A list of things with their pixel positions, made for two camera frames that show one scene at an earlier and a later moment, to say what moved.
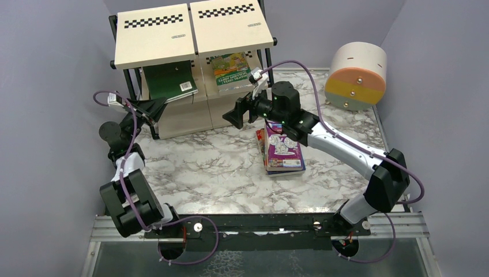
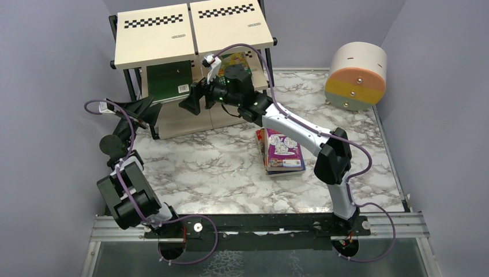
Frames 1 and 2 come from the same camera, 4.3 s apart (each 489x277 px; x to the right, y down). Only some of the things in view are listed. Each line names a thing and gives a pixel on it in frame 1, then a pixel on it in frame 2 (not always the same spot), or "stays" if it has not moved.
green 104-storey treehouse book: (232, 68) stays
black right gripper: (249, 110) to (203, 94)
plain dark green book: (170, 81) stays
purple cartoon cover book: (282, 153) stays
